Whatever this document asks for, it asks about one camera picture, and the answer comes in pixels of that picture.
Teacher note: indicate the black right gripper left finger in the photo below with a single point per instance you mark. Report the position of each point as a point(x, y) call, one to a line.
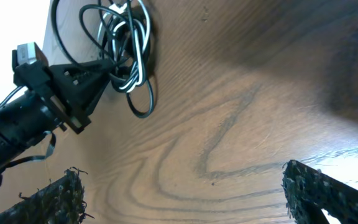
point(60, 202)

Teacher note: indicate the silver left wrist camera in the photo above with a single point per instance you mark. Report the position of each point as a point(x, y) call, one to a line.
point(30, 53)

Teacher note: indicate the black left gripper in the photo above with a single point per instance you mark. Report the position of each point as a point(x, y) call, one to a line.
point(69, 92)

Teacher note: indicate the white back board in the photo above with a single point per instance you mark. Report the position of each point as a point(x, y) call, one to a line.
point(21, 22)

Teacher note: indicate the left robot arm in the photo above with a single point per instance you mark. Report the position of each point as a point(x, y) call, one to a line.
point(24, 123)

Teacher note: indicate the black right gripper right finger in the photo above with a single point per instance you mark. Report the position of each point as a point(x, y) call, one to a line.
point(309, 191)

